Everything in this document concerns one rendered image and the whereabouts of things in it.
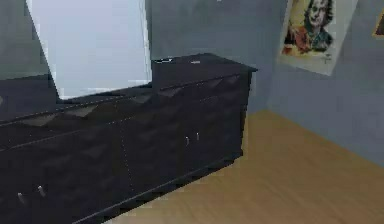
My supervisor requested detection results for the black sideboard cabinet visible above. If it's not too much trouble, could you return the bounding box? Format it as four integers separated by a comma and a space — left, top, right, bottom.
0, 52, 258, 224

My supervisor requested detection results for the white framed window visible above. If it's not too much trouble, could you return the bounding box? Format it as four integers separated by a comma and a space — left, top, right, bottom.
25, 0, 153, 101

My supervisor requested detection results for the white framed portrait poster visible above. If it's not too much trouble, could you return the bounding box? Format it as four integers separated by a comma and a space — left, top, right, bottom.
276, 0, 359, 77

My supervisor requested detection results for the yellow framed wall picture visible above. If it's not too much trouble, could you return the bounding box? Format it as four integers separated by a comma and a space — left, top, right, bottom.
371, 7, 384, 40

